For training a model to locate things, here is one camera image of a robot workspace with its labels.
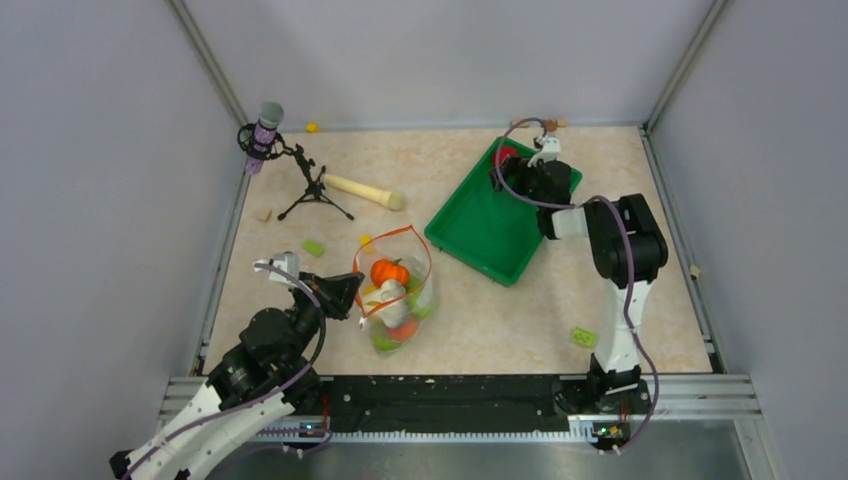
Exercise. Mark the green plastic tray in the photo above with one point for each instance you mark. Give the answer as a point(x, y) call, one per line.
point(494, 233)

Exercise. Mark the small wooden block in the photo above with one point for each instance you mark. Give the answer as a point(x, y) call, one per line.
point(263, 215)

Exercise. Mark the clear zip bag orange zipper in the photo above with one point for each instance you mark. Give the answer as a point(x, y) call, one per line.
point(408, 245)

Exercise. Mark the yellow block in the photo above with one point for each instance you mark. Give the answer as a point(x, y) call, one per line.
point(367, 247)

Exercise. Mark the purple microphone on tripod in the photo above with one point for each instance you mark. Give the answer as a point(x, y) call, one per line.
point(262, 143)

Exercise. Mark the light green block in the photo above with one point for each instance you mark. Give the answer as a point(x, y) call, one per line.
point(313, 248)

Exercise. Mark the red apple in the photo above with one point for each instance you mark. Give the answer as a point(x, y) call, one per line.
point(503, 154)

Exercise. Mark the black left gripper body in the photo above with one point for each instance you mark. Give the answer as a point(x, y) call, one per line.
point(305, 311)

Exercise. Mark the peach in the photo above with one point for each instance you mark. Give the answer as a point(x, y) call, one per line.
point(404, 332)

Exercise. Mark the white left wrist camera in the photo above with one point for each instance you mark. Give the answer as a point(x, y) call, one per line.
point(282, 268)

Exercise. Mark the green lime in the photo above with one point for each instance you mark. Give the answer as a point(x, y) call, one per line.
point(420, 298)

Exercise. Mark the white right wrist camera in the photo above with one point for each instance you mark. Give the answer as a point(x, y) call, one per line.
point(548, 148)

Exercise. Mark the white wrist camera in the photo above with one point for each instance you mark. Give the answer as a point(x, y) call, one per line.
point(548, 148)
point(282, 268)

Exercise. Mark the yellow lemon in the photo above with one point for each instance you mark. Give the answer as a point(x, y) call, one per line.
point(371, 298)

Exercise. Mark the green toy brick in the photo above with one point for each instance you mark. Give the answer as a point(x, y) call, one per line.
point(583, 337)

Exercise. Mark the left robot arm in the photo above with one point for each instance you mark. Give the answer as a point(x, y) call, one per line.
point(268, 375)

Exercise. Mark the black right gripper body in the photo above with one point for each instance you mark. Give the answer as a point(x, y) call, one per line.
point(529, 179)

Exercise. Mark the green apple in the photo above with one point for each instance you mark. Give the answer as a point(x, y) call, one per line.
point(383, 344)

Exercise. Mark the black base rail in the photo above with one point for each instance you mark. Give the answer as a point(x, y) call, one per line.
point(444, 404)

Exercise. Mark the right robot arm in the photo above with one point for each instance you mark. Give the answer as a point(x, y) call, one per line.
point(628, 250)

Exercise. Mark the orange mini pumpkin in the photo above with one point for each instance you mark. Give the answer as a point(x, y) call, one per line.
point(386, 269)

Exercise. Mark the white garlic bulbs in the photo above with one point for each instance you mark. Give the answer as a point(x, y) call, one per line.
point(394, 310)

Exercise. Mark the cream toy microphone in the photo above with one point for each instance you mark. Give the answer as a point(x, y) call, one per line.
point(391, 200)

